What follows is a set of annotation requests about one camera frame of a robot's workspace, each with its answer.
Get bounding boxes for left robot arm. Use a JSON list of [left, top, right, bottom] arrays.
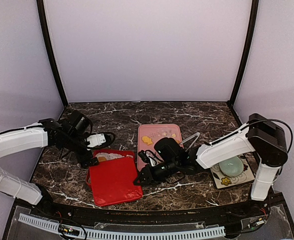
[[0, 118, 106, 218]]

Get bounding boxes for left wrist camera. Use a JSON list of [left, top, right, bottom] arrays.
[[67, 110, 92, 135]]

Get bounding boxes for white cable duct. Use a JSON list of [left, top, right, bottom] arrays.
[[18, 213, 226, 240]]

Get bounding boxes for white paper cupcake liners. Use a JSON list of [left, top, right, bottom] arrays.
[[94, 149, 134, 162]]

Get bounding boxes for flower cookie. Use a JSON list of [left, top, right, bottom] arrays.
[[97, 156, 107, 162]]

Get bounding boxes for black frame post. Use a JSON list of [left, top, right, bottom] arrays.
[[36, 0, 69, 107], [227, 0, 259, 108]]

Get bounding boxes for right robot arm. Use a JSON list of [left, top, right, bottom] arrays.
[[133, 113, 293, 217]]

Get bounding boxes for clear wrapped star candies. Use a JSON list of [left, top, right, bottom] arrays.
[[151, 127, 177, 138]]

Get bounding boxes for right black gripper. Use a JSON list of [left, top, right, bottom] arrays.
[[133, 158, 179, 185]]

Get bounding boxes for left black frame post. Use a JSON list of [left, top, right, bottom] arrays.
[[36, 0, 69, 107]]

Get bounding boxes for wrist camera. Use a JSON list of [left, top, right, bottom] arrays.
[[67, 110, 92, 135], [154, 137, 184, 162]]

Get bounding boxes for right black frame post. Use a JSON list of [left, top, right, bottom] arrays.
[[227, 0, 259, 108]]

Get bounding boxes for metal serving tongs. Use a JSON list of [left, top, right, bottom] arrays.
[[179, 131, 201, 151]]

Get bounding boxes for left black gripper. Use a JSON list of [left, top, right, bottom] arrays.
[[64, 132, 99, 169]]

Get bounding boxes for pink tray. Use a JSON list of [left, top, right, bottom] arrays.
[[137, 124, 182, 171]]

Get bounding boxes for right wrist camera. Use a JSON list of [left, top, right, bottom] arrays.
[[154, 137, 184, 162]]

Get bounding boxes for fish shaped cookie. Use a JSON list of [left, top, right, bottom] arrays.
[[142, 136, 154, 146]]

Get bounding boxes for red cookie box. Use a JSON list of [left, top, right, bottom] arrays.
[[86, 148, 136, 187]]

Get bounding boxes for red box lid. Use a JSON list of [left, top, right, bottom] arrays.
[[89, 156, 143, 207]]

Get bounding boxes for light green bowl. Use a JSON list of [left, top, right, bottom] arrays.
[[218, 156, 244, 177]]

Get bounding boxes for floral square plate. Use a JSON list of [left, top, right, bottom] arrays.
[[210, 154, 255, 189]]

